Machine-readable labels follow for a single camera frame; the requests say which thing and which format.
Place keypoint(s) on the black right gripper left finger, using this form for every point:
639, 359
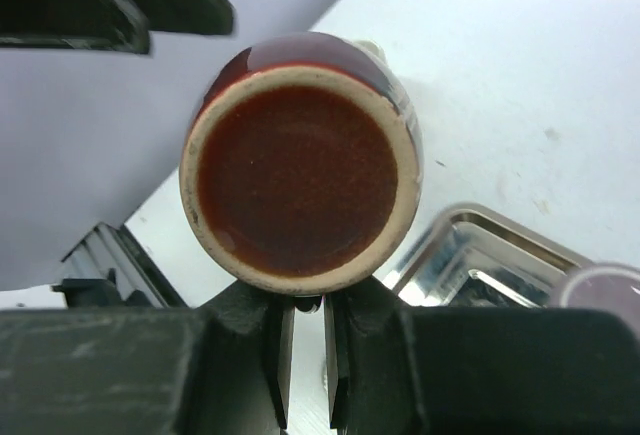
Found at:
221, 368

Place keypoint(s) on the stainless steel tray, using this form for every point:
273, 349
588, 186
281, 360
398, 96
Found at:
475, 257

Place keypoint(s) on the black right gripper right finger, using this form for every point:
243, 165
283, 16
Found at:
393, 368

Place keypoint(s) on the small dark brown cup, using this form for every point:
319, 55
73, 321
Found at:
301, 170

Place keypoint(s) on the aluminium frame rail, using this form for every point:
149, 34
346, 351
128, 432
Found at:
114, 254

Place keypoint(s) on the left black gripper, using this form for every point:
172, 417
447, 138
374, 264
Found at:
109, 25

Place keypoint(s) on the lilac ceramic mug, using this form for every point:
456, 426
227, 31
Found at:
608, 287

